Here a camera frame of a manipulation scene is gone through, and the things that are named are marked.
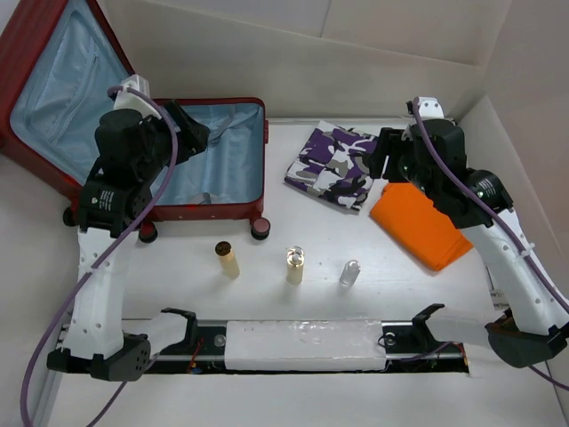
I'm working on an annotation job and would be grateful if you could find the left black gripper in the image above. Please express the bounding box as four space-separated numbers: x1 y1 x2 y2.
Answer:
138 101 209 183

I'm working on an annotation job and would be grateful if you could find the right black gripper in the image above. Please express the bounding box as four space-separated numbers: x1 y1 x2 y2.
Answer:
366 126 438 200

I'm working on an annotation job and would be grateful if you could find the orange cloth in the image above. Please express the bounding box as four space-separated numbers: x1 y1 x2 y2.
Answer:
370 183 473 271

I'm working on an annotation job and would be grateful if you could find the purple camouflage garment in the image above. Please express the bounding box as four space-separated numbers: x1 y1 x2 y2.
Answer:
284 121 379 213

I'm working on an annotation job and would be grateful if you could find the small clear plastic bottle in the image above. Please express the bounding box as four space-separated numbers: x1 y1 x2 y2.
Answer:
339 260 361 287

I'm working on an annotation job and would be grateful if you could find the gold bottle clear cap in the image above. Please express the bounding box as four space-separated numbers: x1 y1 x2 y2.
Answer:
286 246 305 285

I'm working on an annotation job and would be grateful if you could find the red hard-shell suitcase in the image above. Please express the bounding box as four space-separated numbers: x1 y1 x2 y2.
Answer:
1 1 270 243

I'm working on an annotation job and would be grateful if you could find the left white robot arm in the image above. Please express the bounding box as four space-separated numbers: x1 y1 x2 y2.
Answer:
46 75 209 383

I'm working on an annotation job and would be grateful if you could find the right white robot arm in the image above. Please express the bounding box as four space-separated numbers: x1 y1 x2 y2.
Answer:
371 97 568 368

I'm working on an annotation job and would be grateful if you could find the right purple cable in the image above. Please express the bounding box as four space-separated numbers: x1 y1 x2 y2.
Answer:
411 97 569 392

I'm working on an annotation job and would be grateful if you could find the purple cable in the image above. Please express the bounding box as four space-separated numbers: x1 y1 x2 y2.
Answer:
20 86 179 427
411 97 569 392

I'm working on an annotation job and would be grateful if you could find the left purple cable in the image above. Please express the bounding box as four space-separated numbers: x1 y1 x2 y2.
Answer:
20 86 179 427

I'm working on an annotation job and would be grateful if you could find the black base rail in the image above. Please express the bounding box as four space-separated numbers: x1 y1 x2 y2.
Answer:
149 320 469 375

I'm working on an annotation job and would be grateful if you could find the white foam block on rail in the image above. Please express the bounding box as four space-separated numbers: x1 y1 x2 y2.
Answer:
224 319 387 372

